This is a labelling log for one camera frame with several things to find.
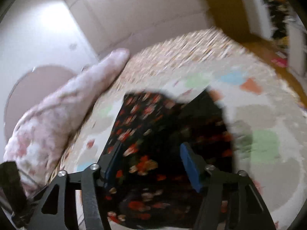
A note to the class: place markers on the glossy white wardrobe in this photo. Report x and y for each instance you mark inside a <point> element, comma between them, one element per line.
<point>132,12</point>

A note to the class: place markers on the pink floral fleece blanket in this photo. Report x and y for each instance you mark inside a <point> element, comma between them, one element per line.
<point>60,115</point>

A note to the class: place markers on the wooden door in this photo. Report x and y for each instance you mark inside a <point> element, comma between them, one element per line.
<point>223,4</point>

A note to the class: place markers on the geometric patterned bedspread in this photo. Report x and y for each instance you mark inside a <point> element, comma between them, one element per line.
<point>179,48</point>

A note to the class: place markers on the round pink headboard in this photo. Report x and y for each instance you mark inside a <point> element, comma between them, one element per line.
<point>36,83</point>

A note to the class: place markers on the dark clothes pile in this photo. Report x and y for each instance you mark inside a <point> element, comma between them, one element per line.
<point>275,12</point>

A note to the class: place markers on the pink box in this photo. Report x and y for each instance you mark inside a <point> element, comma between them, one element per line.
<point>279,61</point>

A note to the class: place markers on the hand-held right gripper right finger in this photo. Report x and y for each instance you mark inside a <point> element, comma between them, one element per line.
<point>191,169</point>

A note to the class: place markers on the beige sheet with coloured shapes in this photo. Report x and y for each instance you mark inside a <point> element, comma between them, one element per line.
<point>263,115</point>

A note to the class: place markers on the white shelf unit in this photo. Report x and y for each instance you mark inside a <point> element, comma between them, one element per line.
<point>296,45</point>

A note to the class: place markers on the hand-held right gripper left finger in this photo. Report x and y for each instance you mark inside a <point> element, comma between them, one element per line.
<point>112,165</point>

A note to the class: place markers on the black floral dress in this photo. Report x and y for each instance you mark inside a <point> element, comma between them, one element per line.
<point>144,129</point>

